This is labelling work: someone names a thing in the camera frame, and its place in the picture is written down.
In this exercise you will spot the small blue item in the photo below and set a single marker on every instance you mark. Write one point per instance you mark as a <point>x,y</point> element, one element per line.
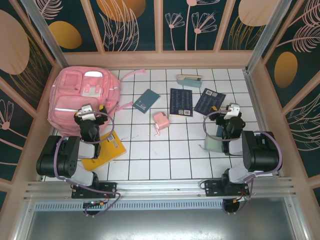
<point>219,131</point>

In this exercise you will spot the dark blue printed book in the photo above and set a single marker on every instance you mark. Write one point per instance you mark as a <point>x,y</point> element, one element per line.
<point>181,101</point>
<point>208,100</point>

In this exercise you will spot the pink backpack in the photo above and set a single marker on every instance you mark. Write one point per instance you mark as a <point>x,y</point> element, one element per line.
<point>75,100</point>

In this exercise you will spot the mint green pouch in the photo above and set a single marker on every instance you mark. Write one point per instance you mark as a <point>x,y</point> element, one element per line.
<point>212,146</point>

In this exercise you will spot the yellow book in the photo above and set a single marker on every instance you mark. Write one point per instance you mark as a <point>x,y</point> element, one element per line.
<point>113,151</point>

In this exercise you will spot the teal and beige stapler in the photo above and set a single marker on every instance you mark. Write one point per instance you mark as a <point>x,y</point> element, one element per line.
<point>190,82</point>

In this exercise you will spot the teal notebook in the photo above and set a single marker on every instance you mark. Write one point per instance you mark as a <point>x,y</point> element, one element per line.
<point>146,101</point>

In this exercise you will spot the pink pencil sharpener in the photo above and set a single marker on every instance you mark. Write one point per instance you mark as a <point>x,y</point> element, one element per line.
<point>161,121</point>

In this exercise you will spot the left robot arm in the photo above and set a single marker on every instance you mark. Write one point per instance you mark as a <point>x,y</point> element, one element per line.
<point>57,157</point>

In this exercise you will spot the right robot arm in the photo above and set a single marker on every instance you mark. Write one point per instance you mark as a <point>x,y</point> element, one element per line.
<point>260,152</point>

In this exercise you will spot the small circuit board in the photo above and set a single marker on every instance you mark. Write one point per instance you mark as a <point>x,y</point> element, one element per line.
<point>241,199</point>
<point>96,203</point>

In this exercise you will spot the grey metal plate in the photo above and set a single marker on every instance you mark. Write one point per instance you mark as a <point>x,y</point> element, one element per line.
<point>160,225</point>

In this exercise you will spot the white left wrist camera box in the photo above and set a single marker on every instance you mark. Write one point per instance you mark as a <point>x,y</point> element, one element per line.
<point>86,111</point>

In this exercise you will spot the aluminium side rail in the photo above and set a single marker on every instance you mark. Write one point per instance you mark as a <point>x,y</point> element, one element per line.
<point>256,100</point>

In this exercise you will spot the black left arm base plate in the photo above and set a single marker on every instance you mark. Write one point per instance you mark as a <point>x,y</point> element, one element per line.
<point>110,190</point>

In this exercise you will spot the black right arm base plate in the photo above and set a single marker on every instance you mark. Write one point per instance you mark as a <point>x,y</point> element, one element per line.
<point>212,187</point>

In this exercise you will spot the aluminium corner post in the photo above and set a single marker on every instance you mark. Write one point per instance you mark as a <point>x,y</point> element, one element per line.
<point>47,32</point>
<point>267,32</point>

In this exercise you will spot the aluminium mounting rail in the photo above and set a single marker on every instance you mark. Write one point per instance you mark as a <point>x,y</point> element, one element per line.
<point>160,186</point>

